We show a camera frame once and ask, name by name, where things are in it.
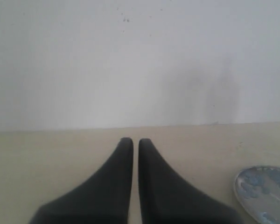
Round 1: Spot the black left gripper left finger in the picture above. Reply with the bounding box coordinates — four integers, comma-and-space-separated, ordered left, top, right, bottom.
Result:
30, 138, 133, 224

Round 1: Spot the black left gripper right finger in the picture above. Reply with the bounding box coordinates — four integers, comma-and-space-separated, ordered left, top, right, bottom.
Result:
138, 139, 243, 224

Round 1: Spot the round steel plate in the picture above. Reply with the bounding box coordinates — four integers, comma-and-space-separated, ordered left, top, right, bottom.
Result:
233, 166, 280, 224

